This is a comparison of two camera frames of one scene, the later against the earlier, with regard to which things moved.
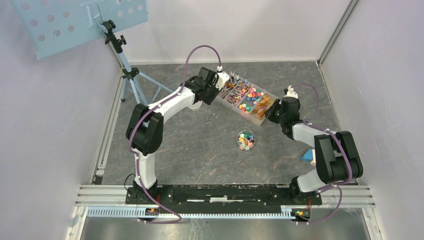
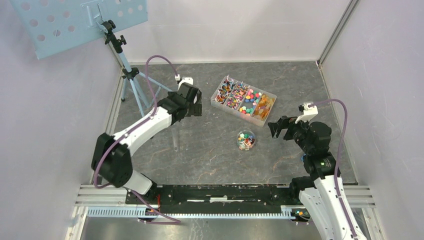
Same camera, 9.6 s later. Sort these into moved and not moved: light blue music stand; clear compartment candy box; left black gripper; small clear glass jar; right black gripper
Moved: right black gripper; left black gripper
Not moved: light blue music stand; small clear glass jar; clear compartment candy box
